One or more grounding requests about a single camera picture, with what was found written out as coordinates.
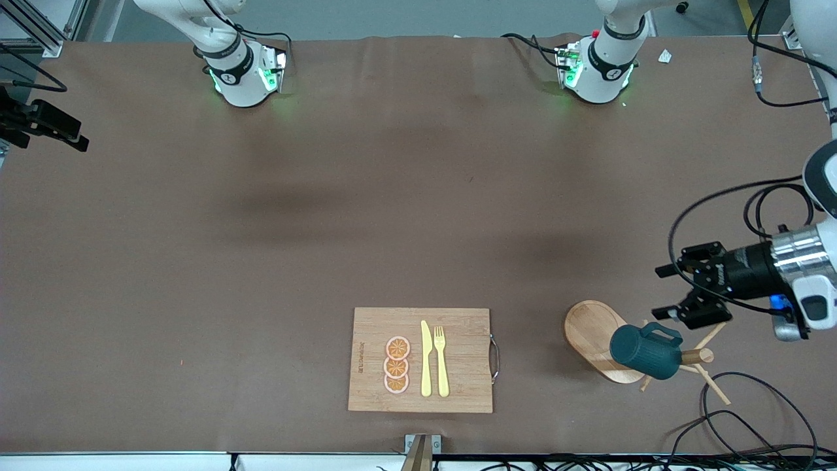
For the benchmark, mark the white paper scrap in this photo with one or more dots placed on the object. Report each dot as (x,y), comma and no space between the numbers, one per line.
(665,57)

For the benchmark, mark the teal cup yellow inside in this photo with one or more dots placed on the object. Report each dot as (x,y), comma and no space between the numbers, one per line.
(644,353)

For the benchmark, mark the yellow plastic fork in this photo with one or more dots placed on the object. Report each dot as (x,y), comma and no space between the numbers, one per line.
(442,373)

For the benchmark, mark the wooden cutting board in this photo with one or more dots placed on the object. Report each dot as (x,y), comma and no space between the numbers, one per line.
(464,366)

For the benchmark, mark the wooden cup rack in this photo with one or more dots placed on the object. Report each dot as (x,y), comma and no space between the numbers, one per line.
(588,327)

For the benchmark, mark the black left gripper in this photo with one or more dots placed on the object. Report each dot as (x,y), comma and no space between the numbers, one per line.
(747,269)

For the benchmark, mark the yellow plastic knife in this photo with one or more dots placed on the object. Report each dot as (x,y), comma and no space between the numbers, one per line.
(426,366)

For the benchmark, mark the aluminium camera mount post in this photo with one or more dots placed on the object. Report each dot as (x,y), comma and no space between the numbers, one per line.
(420,458)

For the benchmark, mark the orange slice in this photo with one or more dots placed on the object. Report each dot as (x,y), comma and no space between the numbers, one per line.
(397,348)
(396,384)
(395,367)

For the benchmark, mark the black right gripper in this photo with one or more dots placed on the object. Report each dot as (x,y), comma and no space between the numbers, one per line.
(40,120)

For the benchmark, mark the aluminium frame profile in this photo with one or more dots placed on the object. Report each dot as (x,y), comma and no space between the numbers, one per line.
(49,47)
(788,40)

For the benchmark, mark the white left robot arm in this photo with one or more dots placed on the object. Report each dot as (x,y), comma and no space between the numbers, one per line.
(605,72)

